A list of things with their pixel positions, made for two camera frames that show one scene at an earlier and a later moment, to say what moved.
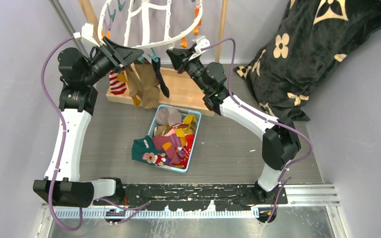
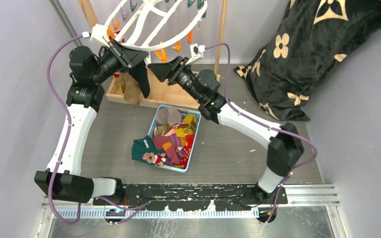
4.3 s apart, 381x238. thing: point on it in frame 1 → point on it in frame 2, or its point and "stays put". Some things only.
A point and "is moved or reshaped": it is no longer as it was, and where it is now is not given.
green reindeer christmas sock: (143, 149) stays put
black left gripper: (119, 56) stays put
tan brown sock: (151, 92) → (132, 89)
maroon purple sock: (170, 144) stays put
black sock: (156, 66) → (139, 74)
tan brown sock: (135, 86) → (120, 82)
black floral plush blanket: (314, 35) stays put
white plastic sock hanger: (145, 8) is moved or reshaped
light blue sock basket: (173, 131) stays put
